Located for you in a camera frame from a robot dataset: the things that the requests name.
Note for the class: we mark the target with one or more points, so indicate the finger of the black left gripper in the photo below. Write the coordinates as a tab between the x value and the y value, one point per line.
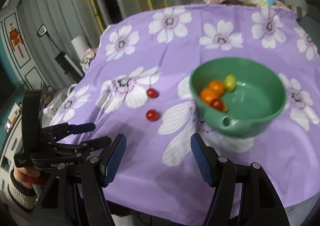
85	147
53	134

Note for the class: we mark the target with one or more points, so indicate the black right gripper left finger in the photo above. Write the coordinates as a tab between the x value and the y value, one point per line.
73	195

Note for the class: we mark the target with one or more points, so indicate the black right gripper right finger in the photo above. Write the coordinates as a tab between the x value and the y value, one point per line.
259	203

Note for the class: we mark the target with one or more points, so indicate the green plastic bowl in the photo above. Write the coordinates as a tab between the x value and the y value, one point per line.
259	96

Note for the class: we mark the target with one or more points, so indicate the red cherry tomato pair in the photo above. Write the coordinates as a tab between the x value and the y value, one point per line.
152	115
217	104

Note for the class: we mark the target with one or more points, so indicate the orange fruit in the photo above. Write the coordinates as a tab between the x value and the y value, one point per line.
208	95
217	86

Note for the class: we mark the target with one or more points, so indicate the green jujube fruit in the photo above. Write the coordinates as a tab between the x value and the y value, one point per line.
230	82

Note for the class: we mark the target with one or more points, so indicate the striped sweater left forearm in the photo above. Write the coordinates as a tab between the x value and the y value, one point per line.
22	200

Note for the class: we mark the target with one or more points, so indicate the person's left hand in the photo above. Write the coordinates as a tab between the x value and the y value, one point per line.
21	173

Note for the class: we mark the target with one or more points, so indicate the white plastic shopping bag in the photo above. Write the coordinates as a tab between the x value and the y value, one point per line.
58	98

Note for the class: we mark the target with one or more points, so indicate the black light stand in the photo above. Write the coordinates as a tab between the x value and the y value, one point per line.
63	60

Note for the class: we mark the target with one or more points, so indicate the purple floral tablecloth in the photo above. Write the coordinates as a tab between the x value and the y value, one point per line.
160	49

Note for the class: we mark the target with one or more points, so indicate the white cylinder lamp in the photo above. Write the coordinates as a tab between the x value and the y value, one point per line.
80	45

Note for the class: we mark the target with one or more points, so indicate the red chinese knot decoration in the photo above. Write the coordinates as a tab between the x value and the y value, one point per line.
15	40

